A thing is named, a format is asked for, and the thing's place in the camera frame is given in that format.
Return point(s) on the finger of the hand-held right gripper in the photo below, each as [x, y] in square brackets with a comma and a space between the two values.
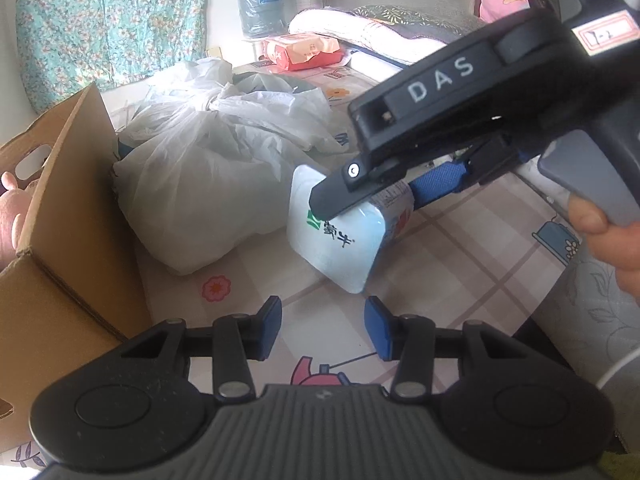
[440, 182]
[335, 195]

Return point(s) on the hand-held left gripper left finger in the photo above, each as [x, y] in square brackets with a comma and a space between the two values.
[269, 330]

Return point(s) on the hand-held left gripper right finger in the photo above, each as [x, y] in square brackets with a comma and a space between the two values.
[379, 327]

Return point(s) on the white yogurt cup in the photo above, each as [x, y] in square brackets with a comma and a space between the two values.
[340, 255]

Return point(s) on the brown cardboard box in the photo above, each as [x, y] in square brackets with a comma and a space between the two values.
[65, 285]

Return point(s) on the pink plush toy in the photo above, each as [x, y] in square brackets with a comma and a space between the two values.
[10, 220]

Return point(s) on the person's right hand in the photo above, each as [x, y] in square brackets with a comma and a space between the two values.
[615, 250]

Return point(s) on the pink pillow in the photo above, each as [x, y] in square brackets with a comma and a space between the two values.
[502, 2]

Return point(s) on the white knotted plastic bag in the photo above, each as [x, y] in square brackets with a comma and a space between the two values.
[200, 185]

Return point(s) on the green leaf print pillow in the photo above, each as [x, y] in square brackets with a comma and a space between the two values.
[400, 12]

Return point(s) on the pink red wet wipes pack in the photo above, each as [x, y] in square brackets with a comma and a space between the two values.
[300, 49]

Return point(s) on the white water dispenser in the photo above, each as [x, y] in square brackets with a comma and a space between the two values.
[255, 49]

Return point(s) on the blue water dispenser bottle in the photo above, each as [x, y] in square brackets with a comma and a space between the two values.
[262, 10]

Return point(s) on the beige wall socket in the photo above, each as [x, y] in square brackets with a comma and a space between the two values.
[214, 52]

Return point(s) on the teal floral wall cloth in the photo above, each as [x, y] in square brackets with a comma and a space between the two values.
[100, 20]

